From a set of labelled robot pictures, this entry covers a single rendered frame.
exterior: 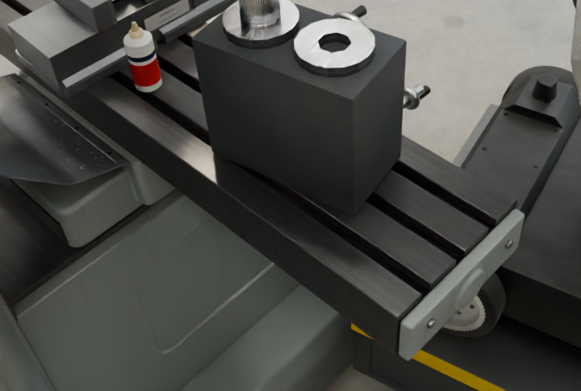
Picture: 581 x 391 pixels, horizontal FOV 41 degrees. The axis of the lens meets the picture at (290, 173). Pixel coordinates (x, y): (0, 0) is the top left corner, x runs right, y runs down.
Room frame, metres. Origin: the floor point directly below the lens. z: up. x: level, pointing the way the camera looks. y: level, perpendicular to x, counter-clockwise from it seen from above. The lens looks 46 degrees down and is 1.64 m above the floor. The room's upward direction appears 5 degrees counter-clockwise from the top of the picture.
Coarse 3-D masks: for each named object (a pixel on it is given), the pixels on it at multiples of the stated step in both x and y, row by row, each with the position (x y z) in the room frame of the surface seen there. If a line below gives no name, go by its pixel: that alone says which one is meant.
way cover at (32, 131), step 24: (0, 96) 0.98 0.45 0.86; (24, 96) 0.99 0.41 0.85; (0, 120) 0.91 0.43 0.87; (24, 120) 0.92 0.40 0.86; (48, 120) 0.92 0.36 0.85; (72, 120) 0.92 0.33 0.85; (0, 144) 0.82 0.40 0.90; (24, 144) 0.85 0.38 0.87; (48, 144) 0.86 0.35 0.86; (72, 144) 0.86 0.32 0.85; (96, 144) 0.86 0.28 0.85; (0, 168) 0.73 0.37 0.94; (24, 168) 0.76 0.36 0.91; (48, 168) 0.79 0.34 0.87; (72, 168) 0.80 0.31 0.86; (96, 168) 0.80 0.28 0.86
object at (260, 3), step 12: (240, 0) 0.75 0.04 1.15; (252, 0) 0.74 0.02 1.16; (264, 0) 0.74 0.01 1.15; (276, 0) 0.75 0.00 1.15; (240, 12) 0.75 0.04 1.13; (252, 12) 0.74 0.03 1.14; (264, 12) 0.74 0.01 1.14; (276, 12) 0.75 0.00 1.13; (252, 24) 0.74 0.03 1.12; (264, 24) 0.74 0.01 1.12
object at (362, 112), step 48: (288, 0) 0.79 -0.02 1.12; (240, 48) 0.72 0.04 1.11; (288, 48) 0.71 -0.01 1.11; (336, 48) 0.70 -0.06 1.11; (384, 48) 0.70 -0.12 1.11; (240, 96) 0.71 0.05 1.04; (288, 96) 0.67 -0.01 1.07; (336, 96) 0.63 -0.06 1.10; (384, 96) 0.67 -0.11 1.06; (240, 144) 0.72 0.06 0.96; (288, 144) 0.67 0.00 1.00; (336, 144) 0.63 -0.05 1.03; (384, 144) 0.67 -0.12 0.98; (336, 192) 0.63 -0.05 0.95
